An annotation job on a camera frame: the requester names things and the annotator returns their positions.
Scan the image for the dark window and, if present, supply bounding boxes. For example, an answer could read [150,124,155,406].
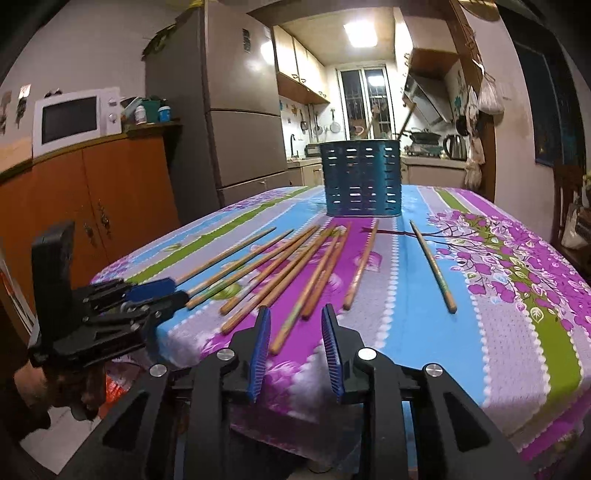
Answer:
[512,41,588,168]

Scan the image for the green box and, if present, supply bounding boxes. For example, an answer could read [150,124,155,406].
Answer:
[121,97,155,126]

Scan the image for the electric kettle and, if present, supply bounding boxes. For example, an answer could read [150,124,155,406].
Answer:
[443,133,468,162]

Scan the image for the person's left hand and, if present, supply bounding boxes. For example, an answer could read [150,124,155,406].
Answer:
[14,360,110,422]

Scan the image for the white microwave oven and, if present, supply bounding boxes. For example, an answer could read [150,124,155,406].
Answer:
[32,90,122,158]

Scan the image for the orange plastic bag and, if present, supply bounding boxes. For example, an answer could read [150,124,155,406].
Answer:
[105,373,127,414]

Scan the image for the hanging white plastic bag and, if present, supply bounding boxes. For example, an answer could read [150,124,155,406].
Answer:
[477,79,505,116]

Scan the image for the range hood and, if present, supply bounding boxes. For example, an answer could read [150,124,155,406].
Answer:
[403,74,452,124]

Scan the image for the upper kitchen cabinets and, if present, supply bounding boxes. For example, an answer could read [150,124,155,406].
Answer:
[272,25,331,105]

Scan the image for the hanging cloth bundle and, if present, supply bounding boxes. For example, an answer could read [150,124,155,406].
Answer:
[464,131,486,188]

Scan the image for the wooden door frame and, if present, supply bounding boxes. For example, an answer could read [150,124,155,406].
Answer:
[449,0,498,200]

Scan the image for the kitchen ceiling light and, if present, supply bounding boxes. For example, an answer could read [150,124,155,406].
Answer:
[342,21,380,49]

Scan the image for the orange wooden cabinet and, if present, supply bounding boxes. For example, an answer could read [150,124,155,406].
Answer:
[0,122,182,333]

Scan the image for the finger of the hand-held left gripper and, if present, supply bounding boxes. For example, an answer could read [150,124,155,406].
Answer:
[87,278,179,306]
[85,291,191,343]

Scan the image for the floral striped tablecloth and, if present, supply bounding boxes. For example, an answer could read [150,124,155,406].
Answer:
[90,185,591,480]

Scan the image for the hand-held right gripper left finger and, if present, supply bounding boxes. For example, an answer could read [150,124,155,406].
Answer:
[55,306,273,480]

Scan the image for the leaf wall decal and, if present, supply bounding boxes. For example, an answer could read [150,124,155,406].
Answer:
[15,85,31,126]

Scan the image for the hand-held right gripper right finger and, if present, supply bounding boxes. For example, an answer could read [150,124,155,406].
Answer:
[322,304,536,480]

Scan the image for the brown refrigerator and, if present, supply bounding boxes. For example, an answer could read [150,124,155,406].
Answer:
[144,4,291,223]

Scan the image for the teal perforated utensil holder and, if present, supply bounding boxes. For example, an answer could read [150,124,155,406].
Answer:
[318,140,402,219]

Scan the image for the barred kitchen window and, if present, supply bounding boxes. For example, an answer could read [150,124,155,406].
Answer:
[338,67,396,140]

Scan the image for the person's left forearm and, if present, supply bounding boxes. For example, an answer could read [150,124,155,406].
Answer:
[0,369,52,446]

